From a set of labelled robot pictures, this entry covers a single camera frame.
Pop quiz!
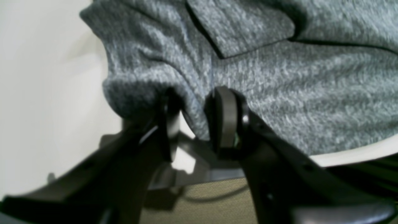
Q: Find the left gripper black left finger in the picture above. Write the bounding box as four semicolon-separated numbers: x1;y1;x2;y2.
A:
1;88;182;224

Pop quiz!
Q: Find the grey long-sleeve T-shirt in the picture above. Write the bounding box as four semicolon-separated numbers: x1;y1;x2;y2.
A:
80;0;398;155

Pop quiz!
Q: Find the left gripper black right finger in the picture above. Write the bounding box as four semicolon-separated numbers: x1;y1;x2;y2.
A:
206;86;397;224

